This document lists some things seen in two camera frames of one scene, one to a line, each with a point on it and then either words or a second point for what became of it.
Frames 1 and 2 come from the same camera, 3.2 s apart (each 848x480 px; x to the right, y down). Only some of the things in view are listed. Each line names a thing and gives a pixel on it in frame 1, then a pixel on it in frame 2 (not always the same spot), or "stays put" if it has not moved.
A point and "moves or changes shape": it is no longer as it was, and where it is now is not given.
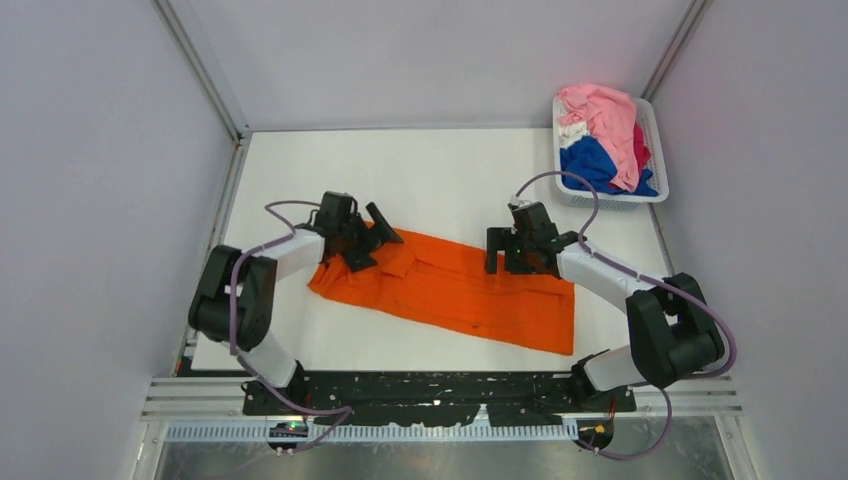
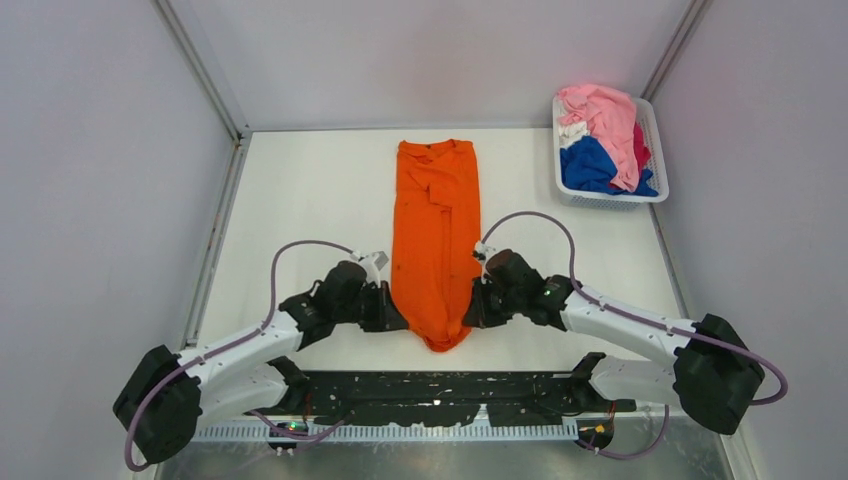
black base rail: [427, 398] stays put
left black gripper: [359, 259] -> [386, 317]
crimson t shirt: [642, 153] stays put
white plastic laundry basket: [618, 200] stays put
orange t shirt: [449, 289] moves or changes shape
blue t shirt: [590, 159] stays put
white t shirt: [570, 133] stays put
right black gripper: [498, 239] -> [480, 314]
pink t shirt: [609, 116] stays put
